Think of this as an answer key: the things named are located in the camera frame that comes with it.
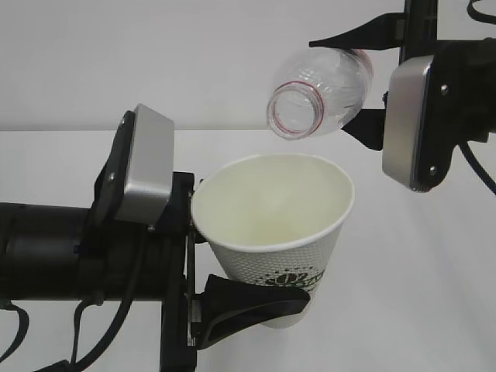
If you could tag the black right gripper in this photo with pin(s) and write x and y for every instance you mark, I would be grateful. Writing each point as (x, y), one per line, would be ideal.
(414, 30)

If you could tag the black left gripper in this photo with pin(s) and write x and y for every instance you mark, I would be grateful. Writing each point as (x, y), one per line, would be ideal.
(131, 262)

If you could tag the clear plastic water bottle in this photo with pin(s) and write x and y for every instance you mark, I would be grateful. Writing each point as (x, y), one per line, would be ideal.
(318, 91)

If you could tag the white paper cup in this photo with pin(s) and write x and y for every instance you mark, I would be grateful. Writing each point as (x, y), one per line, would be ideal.
(274, 219)

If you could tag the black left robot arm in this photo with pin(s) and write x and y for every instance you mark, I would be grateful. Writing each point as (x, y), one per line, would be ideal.
(61, 253)

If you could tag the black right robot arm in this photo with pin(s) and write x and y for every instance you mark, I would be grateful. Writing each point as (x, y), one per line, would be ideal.
(440, 98)

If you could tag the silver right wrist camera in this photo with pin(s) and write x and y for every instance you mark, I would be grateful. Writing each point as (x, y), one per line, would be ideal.
(403, 124)

